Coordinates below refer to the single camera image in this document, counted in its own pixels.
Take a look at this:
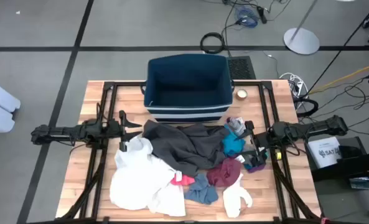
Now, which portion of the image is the purple black sock pair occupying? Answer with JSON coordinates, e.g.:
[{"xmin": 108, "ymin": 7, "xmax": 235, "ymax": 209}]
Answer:
[{"xmin": 241, "ymin": 149, "xmax": 269, "ymax": 174}]

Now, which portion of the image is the cream white small garment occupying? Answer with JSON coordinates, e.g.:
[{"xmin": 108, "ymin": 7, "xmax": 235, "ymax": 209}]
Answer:
[{"xmin": 222, "ymin": 173, "xmax": 253, "ymax": 218}]

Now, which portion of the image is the black coiled cable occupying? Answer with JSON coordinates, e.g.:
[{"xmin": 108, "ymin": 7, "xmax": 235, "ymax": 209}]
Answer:
[{"xmin": 199, "ymin": 32, "xmax": 227, "ymax": 55}]

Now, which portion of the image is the dark grey garment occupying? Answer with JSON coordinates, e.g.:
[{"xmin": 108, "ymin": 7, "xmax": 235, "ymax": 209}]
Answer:
[{"xmin": 142, "ymin": 119, "xmax": 231, "ymax": 178}]

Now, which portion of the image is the black floor vent grate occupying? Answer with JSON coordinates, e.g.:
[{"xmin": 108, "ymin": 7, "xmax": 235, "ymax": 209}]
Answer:
[{"xmin": 226, "ymin": 55, "xmax": 257, "ymax": 80}]

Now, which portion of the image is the grey round-base floor stand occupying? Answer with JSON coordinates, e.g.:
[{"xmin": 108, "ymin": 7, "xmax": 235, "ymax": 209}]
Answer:
[{"xmin": 283, "ymin": 0, "xmax": 320, "ymax": 56}]

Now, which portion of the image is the black power strip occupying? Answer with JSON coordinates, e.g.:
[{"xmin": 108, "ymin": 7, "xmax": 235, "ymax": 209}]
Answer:
[{"xmin": 256, "ymin": 5, "xmax": 268, "ymax": 25}]

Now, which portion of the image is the black side cart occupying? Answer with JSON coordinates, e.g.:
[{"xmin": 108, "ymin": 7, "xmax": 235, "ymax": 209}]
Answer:
[{"xmin": 308, "ymin": 136, "xmax": 369, "ymax": 215}]

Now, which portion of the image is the thin black pole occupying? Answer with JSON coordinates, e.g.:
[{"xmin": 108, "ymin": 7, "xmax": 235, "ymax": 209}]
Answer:
[{"xmin": 307, "ymin": 1, "xmax": 369, "ymax": 96}]

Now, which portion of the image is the white knit garment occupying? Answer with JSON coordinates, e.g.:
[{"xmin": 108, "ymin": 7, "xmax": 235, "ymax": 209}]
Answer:
[{"xmin": 114, "ymin": 135, "xmax": 172, "ymax": 180}]

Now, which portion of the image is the maroon garment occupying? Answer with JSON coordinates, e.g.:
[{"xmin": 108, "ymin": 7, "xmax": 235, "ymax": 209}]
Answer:
[{"xmin": 206, "ymin": 157, "xmax": 243, "ymax": 188}]

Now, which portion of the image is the slate blue ribbed garment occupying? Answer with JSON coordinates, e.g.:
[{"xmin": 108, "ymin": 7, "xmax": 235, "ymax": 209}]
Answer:
[{"xmin": 184, "ymin": 173, "xmax": 219, "ymax": 205}]

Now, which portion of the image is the grey sock pair with tag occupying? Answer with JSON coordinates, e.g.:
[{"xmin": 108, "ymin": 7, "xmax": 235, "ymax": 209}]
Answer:
[{"xmin": 226, "ymin": 116, "xmax": 246, "ymax": 137}]

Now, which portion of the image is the black flat device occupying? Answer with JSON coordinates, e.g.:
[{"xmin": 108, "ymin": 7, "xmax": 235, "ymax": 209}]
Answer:
[{"xmin": 338, "ymin": 144, "xmax": 364, "ymax": 160}]

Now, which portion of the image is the coral pink garment with tag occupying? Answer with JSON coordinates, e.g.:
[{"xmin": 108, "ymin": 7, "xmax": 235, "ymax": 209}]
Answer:
[{"xmin": 170, "ymin": 170, "xmax": 196, "ymax": 187}]

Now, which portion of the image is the navy white striped fabric basket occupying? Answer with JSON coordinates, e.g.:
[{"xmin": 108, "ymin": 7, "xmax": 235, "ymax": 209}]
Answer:
[{"xmin": 139, "ymin": 53, "xmax": 235, "ymax": 124}]

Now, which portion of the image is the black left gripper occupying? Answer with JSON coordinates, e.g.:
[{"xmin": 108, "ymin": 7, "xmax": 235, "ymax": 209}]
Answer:
[{"xmin": 108, "ymin": 110, "xmax": 142, "ymax": 152}]

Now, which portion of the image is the black cable loop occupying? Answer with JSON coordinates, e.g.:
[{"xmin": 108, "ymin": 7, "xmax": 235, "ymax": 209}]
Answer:
[{"xmin": 294, "ymin": 98, "xmax": 319, "ymax": 118}]

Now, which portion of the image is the bright teal blue garment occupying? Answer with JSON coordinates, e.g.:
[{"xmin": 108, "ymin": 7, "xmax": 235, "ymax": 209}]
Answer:
[{"xmin": 222, "ymin": 124, "xmax": 246, "ymax": 157}]

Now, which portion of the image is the black metal table frame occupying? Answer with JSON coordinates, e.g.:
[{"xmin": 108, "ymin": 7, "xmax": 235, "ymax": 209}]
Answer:
[{"xmin": 59, "ymin": 80, "xmax": 324, "ymax": 224}]

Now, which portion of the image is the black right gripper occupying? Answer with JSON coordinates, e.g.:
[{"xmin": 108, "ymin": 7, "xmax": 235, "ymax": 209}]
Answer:
[{"xmin": 233, "ymin": 120, "xmax": 274, "ymax": 167}]

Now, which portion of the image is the white cable bundle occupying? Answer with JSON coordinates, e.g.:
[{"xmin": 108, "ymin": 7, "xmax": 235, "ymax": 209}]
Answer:
[{"xmin": 279, "ymin": 72, "xmax": 309, "ymax": 102}]

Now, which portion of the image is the white gauze cloth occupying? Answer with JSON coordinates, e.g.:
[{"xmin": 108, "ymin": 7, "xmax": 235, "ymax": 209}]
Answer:
[{"xmin": 109, "ymin": 154, "xmax": 187, "ymax": 218}]

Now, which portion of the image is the glossy printed packet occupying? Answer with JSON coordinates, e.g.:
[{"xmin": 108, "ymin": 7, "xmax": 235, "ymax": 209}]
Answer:
[{"xmin": 349, "ymin": 176, "xmax": 369, "ymax": 190}]

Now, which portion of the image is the yellow cable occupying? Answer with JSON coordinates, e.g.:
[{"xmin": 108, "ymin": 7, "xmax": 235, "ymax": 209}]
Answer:
[{"xmin": 308, "ymin": 60, "xmax": 369, "ymax": 95}]

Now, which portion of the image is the white printed box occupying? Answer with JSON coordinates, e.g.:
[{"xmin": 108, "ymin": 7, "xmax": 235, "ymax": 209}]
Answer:
[{"xmin": 307, "ymin": 136, "xmax": 343, "ymax": 169}]

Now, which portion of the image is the blue coiled cable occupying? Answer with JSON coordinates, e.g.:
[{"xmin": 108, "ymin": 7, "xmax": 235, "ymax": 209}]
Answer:
[{"xmin": 235, "ymin": 6, "xmax": 259, "ymax": 29}]

